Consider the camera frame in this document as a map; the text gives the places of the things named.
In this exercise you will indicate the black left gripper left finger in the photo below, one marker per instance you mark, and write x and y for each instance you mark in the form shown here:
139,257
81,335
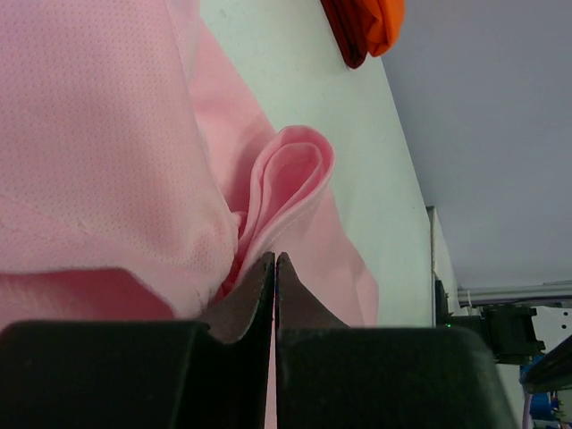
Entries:
210,372

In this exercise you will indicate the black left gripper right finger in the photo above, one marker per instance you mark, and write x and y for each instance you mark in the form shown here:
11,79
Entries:
331,375

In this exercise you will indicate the pink t shirt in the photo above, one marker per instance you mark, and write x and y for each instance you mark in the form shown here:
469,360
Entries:
141,180

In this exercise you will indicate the black equipment beyond table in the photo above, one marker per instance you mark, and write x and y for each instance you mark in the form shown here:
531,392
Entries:
537,337

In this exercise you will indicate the orange folded t shirt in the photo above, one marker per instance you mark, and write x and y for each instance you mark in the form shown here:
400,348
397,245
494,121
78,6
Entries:
386,24

